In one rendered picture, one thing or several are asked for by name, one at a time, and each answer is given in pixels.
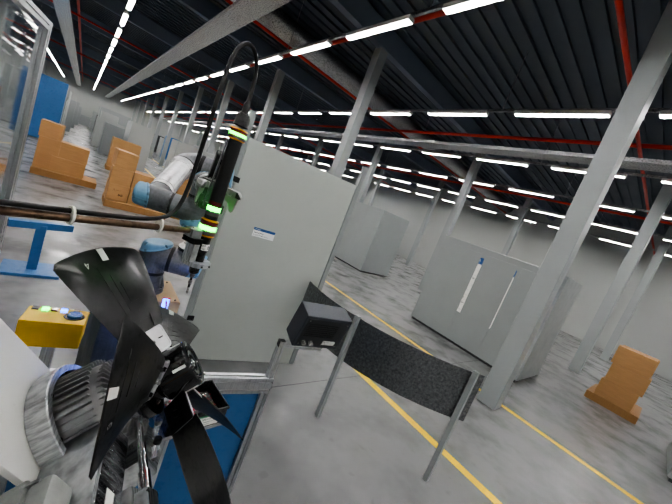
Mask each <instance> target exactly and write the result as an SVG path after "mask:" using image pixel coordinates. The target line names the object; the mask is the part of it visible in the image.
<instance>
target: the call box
mask: <svg viewBox="0 0 672 504"><path fill-rule="evenodd" d="M32 307H33V306H29V307H28V309H27V310H26V311H25V312H24V313H23V315H22V316H21V317H20V318H19V320H18V322H17V326H16V330H15V334H16V335H17V336H18V337H19V338H20V339H21V340H22V341H23V342H24V343H25V345H26V346H33V347H51V348H70V349H77V348H78V347H79V344H80V342H81V339H82V337H83V335H84V332H85V328H86V324H87V321H88V317H89V314H90V313H89V312H86V311H80V312H81V313H82V318H81V319H69V318H67V314H68V313H69V312H71V311H72V312H73V311H74V310H68V312H67V313H64V312H60V311H61V309H59V310H58V312H55V311H51V309H52V308H50V309H49V310H48V311H45V310H41V309H42V307H40V308H39V310H35V309H31V308H32Z"/></svg>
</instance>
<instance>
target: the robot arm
mask: <svg viewBox="0 0 672 504"><path fill-rule="evenodd" d="M221 153H222V151H220V150H217V152H216V155H215V157H214V159H212V158H209V157H207V156H204V155H202V156H201V159H200V162H199V165H198V168H197V172H196V174H195V177H194V180H193V183H192V186H191V189H190V192H189V195H188V197H187V198H186V200H185V201H184V203H183V205H182V207H181V208H180V209H179V210H178V211H177V212H176V213H175V214H174V215H173V217H176V218H179V219H180V222H179V223H180V225H181V226H183V227H186V226H193V227H199V223H200V220H201V218H202V217H204V215H205V212H206V209H207V205H208V202H209V199H210V196H211V193H212V190H213V187H214V184H215V181H216V178H217V175H218V171H219V168H220V165H221V162H222V159H223V156H224V153H225V152H224V153H223V156H222V159H221V161H220V164H219V167H218V169H217V172H216V175H215V177H214V180H213V183H212V185H211V188H210V190H209V193H208V196H207V198H206V201H205V204H204V206H203V205H202V204H203V201H204V198H205V196H206V193H207V190H208V188H209V185H210V182H211V180H212V177H213V174H214V172H215V169H216V166H217V164H218V161H219V158H220V156H221ZM196 156H197V153H182V154H178V155H176V156H174V157H173V158H172V159H171V160H170V161H169V164H168V167H167V168H166V169H165V170H164V171H163V172H162V173H161V174H160V175H159V176H158V177H157V178H156V179H155V180H154V181H153V182H151V183H150V184H149V183H148V182H147V183H146V182H143V181H139V182H138V183H137V184H136V185H135V187H134V190H133V193H132V201H133V203H135V204H138V205H140V206H143V207H144V208H149V209H152V210H155V211H158V212H161V213H165V214H167V213H169V212H170V211H172V210H173V209H174V208H175V207H176V206H177V204H178V203H179V201H180V199H181V197H182V195H180V194H177V193H176V192H177V190H178V189H179V188H180V187H181V185H182V184H183V183H184V181H185V180H187V179H189V177H190V175H191V172H192V169H193V166H194V163H195V159H196ZM233 177H234V171H233V174H232V177H231V180H230V183H229V186H228V189H227V192H226V195H225V201H226V202H228V211H229V212H230V213H231V212H233V210H234V208H235V206H236V205H237V203H238V201H239V200H240V201H241V199H242V195H241V193H240V192H239V191H237V190H235V189H233V188H231V187H232V182H233ZM229 195H231V196H229ZM186 242H187V241H185V240H184V242H183V243H181V244H179V246H178V248H177V247H174V245H173V242H171V241H169V240H166V239H162V238H148V239H145V240H144V241H143V242H142V245H141V247H140V249H139V250H140V251H139V253H140V255H141V257H142V259H143V262H144V264H145V266H146V269H147V271H148V274H149V276H150V279H151V282H152V285H153V288H154V291H155V294H156V295H158V294H160V293H162V292H163V289H164V272H169V273H173V274H177V275H180V276H184V277H186V278H187V277H188V278H190V272H189V271H188V270H189V267H190V266H187V265H186V264H184V263H183V262H182V255H183V252H184V248H185V245H186Z"/></svg>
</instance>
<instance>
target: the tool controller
mask: <svg viewBox="0 0 672 504"><path fill-rule="evenodd" d="M351 324H352V320H351V319H350V317H349V315H348V313H347V311H346V310H345V308H341V307H335V306H329V305H324V304H318V303H312V302H306V301H302V302H301V304H300V305H299V307H298V309H297V311H296V313H295V314H294V316H293V318H292V320H291V322H290V323H289V325H288V327H287V329H286V330H287V333H288V336H289V339H290V342H291V345H293V346H305V347H317V348H330V349H336V347H337V346H338V344H339V343H340V341H341V340H342V338H343V337H344V335H345V333H346V332H347V330H348V329H349V327H350V326H351Z"/></svg>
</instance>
